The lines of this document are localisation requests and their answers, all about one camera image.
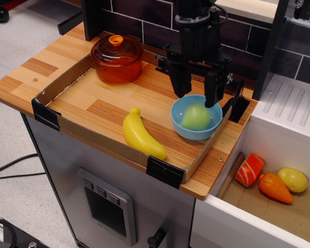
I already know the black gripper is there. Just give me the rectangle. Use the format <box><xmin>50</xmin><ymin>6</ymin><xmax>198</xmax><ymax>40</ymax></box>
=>
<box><xmin>165</xmin><ymin>10</ymin><xmax>233</xmax><ymax>108</ymax></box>

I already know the green toy pear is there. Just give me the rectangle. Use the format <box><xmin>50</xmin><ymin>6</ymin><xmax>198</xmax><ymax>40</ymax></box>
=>
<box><xmin>181</xmin><ymin>103</ymin><xmax>211</xmax><ymax>131</ymax></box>

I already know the light blue bowl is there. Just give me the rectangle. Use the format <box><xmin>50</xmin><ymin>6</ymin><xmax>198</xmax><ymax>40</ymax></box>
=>
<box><xmin>170</xmin><ymin>95</ymin><xmax>223</xmax><ymax>141</ymax></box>

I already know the yellow toy banana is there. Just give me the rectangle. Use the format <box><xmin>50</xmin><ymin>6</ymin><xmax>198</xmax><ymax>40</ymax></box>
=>
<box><xmin>123</xmin><ymin>107</ymin><xmax>167</xmax><ymax>160</ymax></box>

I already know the orange transparent pot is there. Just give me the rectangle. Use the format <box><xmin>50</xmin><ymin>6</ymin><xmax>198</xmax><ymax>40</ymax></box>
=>
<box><xmin>90</xmin><ymin>35</ymin><xmax>144</xmax><ymax>84</ymax></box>

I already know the cardboard fence with black tape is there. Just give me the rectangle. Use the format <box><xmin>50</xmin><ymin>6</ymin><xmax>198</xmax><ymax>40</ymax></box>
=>
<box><xmin>31</xmin><ymin>49</ymin><xmax>251</xmax><ymax>190</ymax></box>

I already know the white toy sink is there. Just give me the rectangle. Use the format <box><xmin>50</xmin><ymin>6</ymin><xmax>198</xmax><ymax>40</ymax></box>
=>
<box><xmin>190</xmin><ymin>75</ymin><xmax>310</xmax><ymax>247</ymax></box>

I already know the orange toy salmon sushi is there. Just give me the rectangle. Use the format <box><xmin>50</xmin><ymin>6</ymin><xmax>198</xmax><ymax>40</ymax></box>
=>
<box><xmin>235</xmin><ymin>154</ymin><xmax>265</xmax><ymax>187</ymax></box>

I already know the orange toy carrot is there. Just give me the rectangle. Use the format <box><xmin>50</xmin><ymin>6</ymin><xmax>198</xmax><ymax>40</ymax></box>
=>
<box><xmin>258</xmin><ymin>173</ymin><xmax>293</xmax><ymax>204</ymax></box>

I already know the yellow toy lemon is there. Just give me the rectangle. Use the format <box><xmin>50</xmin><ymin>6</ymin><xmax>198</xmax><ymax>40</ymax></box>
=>
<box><xmin>277</xmin><ymin>168</ymin><xmax>308</xmax><ymax>193</ymax></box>

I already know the grey toy oven panel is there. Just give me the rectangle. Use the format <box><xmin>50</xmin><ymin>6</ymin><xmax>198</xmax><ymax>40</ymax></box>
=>
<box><xmin>77</xmin><ymin>168</ymin><xmax>137</xmax><ymax>246</ymax></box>

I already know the black caster wheel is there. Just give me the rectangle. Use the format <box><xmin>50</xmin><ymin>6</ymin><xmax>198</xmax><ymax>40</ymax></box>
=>
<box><xmin>0</xmin><ymin>6</ymin><xmax>9</xmax><ymax>23</ymax></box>

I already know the black oven handle knob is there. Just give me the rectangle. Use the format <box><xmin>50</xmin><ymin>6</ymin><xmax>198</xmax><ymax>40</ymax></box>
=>
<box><xmin>147</xmin><ymin>228</ymin><xmax>166</xmax><ymax>248</ymax></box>

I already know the black floor cable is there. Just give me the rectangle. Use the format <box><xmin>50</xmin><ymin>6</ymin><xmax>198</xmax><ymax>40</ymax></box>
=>
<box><xmin>0</xmin><ymin>153</ymin><xmax>46</xmax><ymax>181</ymax></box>

